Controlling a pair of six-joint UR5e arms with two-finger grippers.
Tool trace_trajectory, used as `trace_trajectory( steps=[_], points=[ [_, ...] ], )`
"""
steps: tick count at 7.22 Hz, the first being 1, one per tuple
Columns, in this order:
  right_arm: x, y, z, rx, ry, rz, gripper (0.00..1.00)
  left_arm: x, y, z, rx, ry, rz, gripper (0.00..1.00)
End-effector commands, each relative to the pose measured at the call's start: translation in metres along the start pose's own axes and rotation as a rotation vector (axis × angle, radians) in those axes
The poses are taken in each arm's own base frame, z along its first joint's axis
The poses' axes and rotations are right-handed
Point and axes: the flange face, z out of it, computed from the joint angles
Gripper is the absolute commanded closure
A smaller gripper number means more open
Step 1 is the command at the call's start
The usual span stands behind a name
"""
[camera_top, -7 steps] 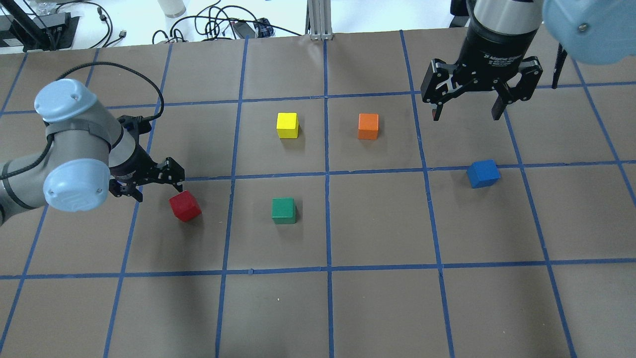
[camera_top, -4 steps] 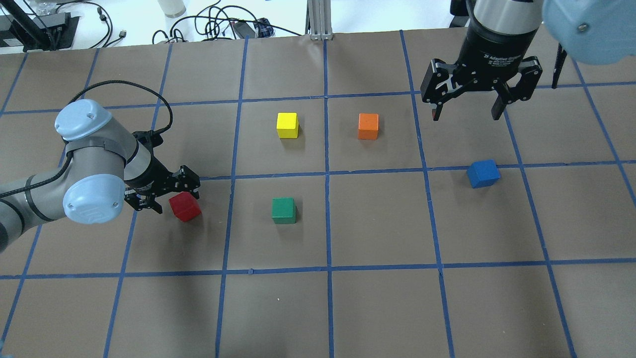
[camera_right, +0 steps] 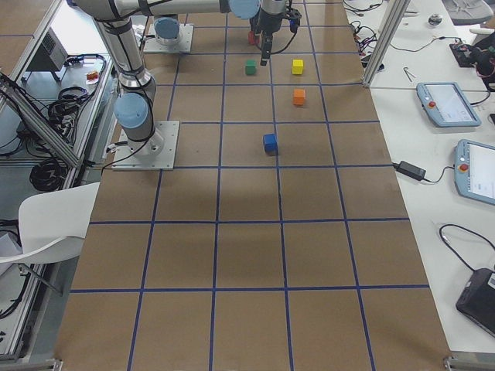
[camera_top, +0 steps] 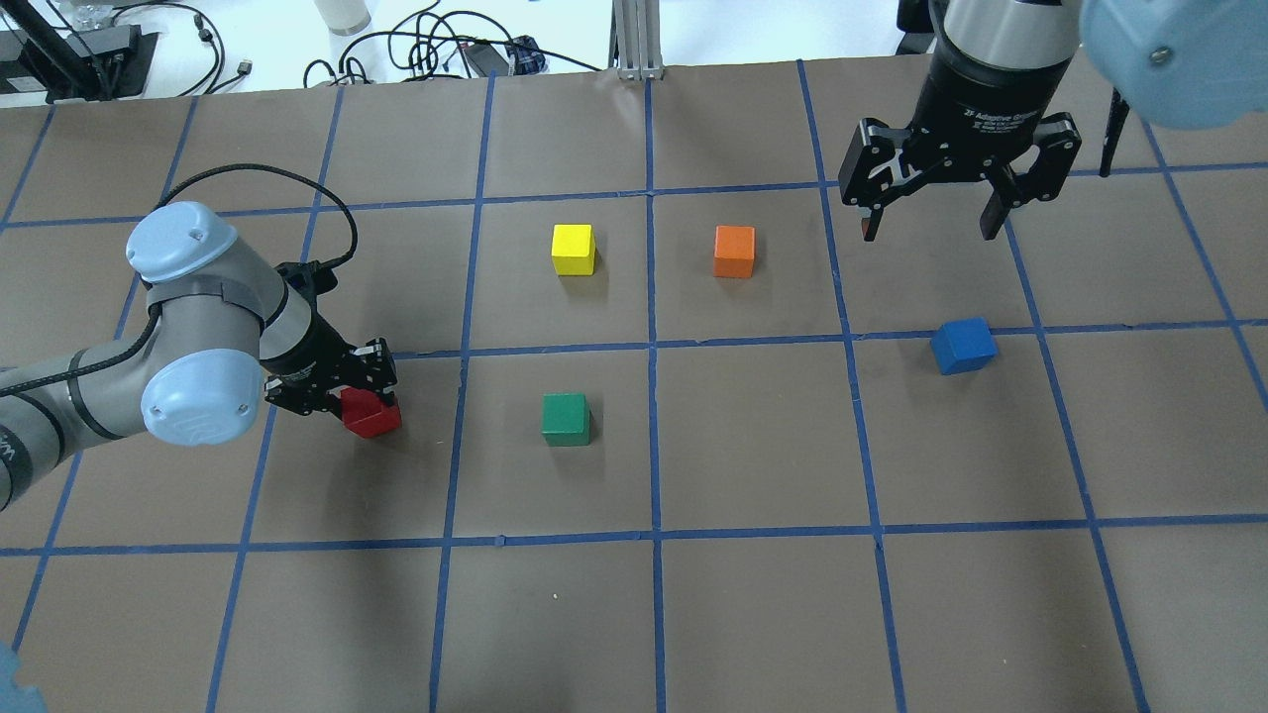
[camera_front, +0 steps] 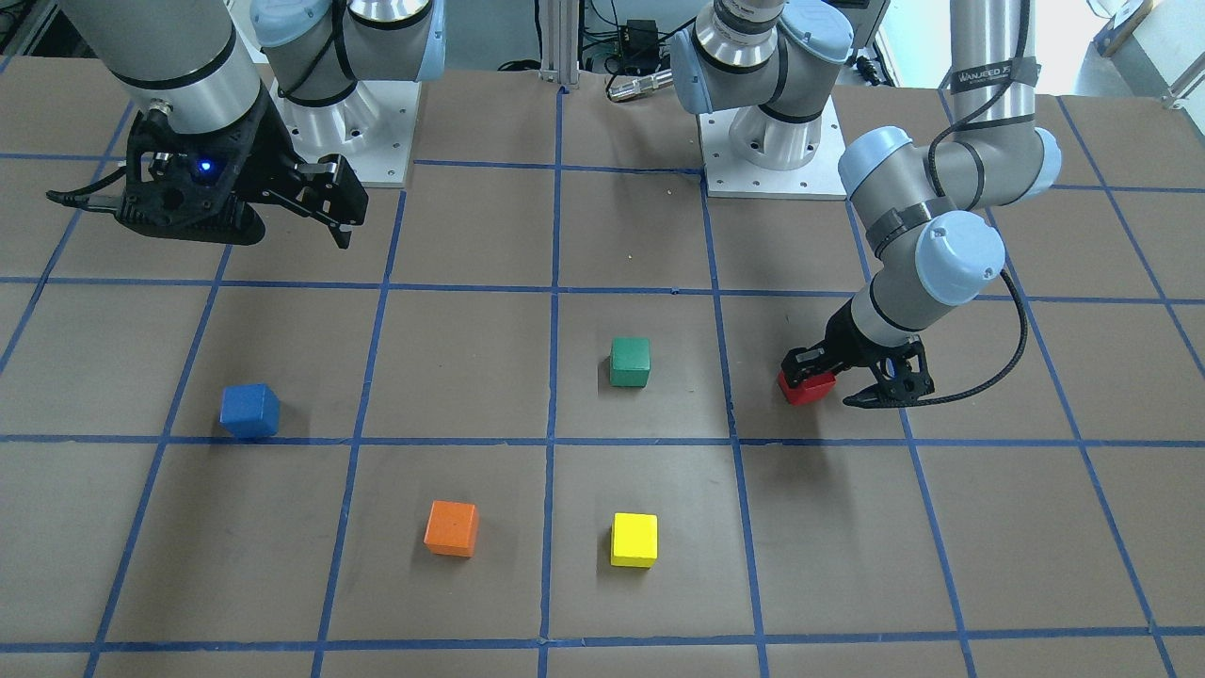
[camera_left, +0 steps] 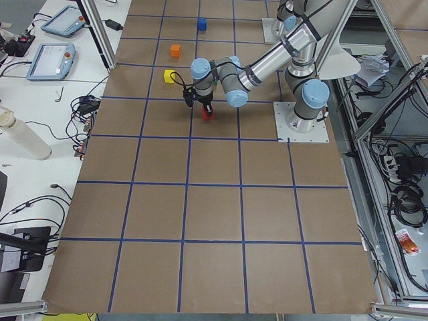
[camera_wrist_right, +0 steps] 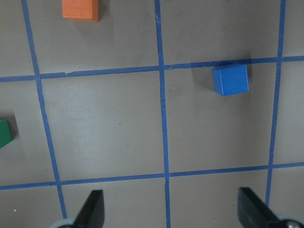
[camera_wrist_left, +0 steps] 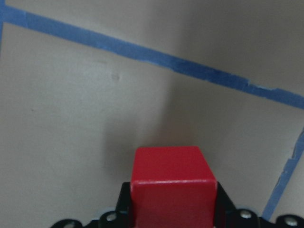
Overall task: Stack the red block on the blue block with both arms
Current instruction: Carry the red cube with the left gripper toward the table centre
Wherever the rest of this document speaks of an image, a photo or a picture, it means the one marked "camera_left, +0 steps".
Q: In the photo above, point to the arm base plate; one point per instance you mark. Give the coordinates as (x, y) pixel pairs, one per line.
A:
(273, 29)
(290, 128)

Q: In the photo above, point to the blue wooden block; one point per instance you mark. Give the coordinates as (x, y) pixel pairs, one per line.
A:
(201, 24)

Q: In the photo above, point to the hex key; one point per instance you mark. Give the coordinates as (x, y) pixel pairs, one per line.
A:
(59, 95)

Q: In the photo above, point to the black monitor stand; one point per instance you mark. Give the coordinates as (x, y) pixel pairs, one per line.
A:
(24, 250)

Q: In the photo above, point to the black power adapter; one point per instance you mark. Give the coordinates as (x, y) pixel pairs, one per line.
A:
(113, 25)

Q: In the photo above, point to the near teach pendant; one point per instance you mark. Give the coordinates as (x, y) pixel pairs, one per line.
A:
(52, 62)

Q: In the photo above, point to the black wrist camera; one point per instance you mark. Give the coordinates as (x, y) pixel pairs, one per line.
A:
(189, 96)

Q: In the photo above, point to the red snack packet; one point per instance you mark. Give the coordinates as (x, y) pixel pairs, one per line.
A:
(408, 245)

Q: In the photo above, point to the white cylinder bottle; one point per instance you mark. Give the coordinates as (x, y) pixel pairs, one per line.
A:
(23, 135)

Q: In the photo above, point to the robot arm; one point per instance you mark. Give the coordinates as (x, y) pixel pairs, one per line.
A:
(285, 14)
(299, 26)

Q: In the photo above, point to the far teach pendant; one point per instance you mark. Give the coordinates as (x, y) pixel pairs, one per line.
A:
(65, 23)

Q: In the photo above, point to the teach pendant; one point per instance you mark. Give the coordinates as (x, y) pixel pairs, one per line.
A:
(65, 23)
(52, 62)

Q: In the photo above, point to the red wooden block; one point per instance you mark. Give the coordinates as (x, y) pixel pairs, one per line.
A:
(207, 112)

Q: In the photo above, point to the orange wooden block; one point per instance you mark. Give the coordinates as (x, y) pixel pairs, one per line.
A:
(175, 50)

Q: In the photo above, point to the yellow wooden block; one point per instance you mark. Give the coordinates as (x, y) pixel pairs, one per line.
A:
(169, 76)

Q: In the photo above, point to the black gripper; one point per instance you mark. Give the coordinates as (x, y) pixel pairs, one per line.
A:
(204, 99)

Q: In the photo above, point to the aluminium frame post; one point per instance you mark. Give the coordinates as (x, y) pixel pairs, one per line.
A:
(94, 22)

